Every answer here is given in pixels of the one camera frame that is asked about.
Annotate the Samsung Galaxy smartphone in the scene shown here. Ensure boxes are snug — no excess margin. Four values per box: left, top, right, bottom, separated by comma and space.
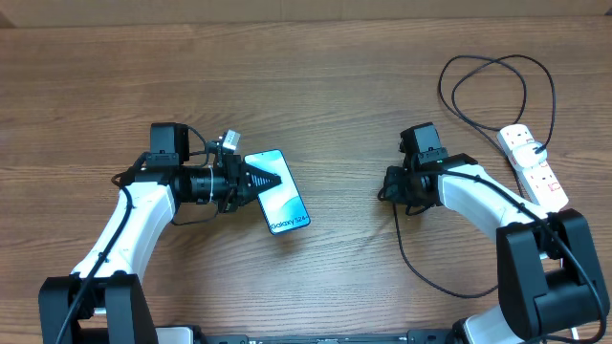
245, 149, 311, 235

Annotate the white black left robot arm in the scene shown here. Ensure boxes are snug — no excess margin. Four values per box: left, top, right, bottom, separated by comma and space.
38, 122, 281, 343

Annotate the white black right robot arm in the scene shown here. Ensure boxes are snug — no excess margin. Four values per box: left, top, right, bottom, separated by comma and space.
378, 122, 610, 343

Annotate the white charger adapter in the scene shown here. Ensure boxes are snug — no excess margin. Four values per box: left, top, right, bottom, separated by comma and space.
511, 141, 548, 171

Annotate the white power strip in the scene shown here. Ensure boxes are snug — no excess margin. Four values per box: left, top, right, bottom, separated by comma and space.
497, 124, 569, 212

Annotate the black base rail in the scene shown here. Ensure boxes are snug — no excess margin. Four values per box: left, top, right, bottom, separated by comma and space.
155, 324, 460, 344

